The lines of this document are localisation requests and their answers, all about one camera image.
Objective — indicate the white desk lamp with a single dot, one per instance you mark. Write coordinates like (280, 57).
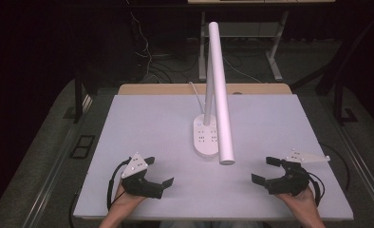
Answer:
(220, 95)

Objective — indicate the person's left hand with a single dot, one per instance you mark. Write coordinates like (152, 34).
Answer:
(125, 200)

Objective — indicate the black metal stand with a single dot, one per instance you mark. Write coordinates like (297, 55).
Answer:
(337, 79)

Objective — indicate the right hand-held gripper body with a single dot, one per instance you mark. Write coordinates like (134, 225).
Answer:
(291, 183)

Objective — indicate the black floor socket frame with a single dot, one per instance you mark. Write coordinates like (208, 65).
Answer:
(82, 146)

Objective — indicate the person's right hand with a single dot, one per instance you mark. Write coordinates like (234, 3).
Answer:
(302, 201)

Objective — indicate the white desk with metal legs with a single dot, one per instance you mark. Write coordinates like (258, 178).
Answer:
(270, 30)

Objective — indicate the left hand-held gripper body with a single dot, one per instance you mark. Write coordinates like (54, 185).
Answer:
(137, 185)

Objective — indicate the white table board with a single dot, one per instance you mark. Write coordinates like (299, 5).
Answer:
(163, 133)

